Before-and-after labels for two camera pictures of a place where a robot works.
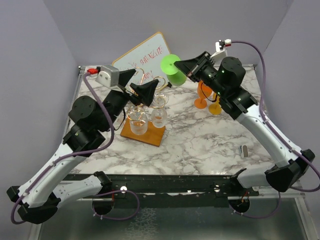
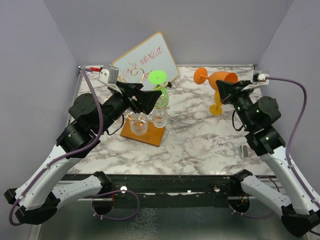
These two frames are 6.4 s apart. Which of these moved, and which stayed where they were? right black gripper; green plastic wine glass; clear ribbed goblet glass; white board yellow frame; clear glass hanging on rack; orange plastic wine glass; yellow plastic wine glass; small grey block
Moved: green plastic wine glass; orange plastic wine glass; right black gripper
Stayed: clear glass hanging on rack; clear ribbed goblet glass; white board yellow frame; yellow plastic wine glass; small grey block
